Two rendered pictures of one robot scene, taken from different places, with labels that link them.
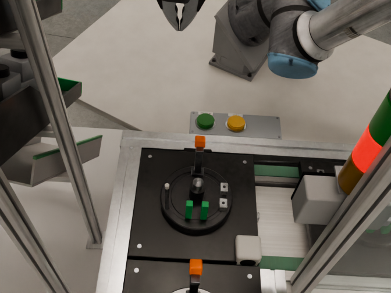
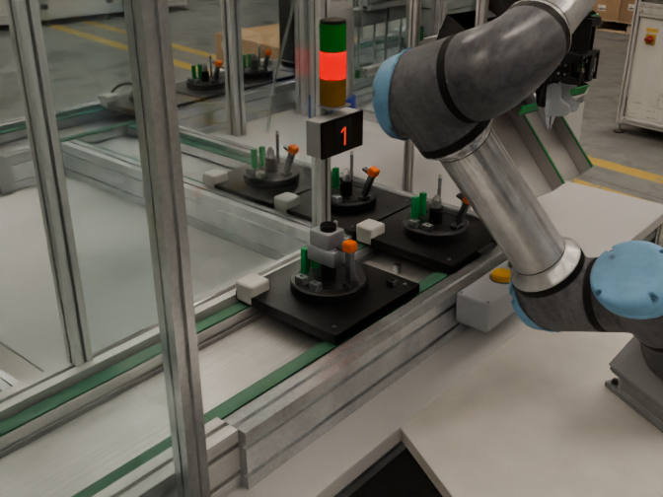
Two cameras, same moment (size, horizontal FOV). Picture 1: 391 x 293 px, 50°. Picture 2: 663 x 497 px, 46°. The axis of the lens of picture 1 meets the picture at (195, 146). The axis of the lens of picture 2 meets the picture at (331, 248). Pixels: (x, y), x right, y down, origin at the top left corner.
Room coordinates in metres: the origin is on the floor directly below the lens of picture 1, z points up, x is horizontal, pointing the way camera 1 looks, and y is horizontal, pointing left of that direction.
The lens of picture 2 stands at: (1.29, -1.27, 1.65)
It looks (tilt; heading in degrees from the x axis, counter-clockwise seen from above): 25 degrees down; 133
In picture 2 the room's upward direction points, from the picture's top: straight up
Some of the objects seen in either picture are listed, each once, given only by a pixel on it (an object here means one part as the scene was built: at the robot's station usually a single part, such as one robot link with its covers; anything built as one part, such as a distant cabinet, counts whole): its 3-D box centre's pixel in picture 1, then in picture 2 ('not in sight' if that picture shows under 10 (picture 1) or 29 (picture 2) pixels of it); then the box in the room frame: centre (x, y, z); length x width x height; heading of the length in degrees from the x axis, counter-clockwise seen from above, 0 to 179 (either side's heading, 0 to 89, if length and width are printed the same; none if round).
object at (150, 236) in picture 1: (197, 190); (435, 211); (0.41, -0.01, 1.01); 0.24 x 0.24 x 0.13; 2
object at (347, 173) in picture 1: (365, 171); (332, 91); (0.29, -0.21, 1.29); 0.05 x 0.05 x 0.05
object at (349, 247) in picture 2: not in sight; (346, 260); (0.46, -0.35, 1.04); 0.04 x 0.02 x 0.08; 2
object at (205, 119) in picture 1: (205, 122); not in sight; (0.62, -0.02, 0.96); 0.04 x 0.04 x 0.02
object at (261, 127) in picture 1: (234, 132); (500, 291); (0.62, -0.09, 0.93); 0.21 x 0.07 x 0.06; 92
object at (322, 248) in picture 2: not in sight; (324, 241); (0.41, -0.35, 1.06); 0.08 x 0.04 x 0.07; 2
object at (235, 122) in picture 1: (235, 124); (501, 277); (0.62, -0.09, 0.96); 0.04 x 0.04 x 0.02
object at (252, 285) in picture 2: not in sight; (252, 289); (0.32, -0.45, 0.97); 0.05 x 0.05 x 0.04; 2
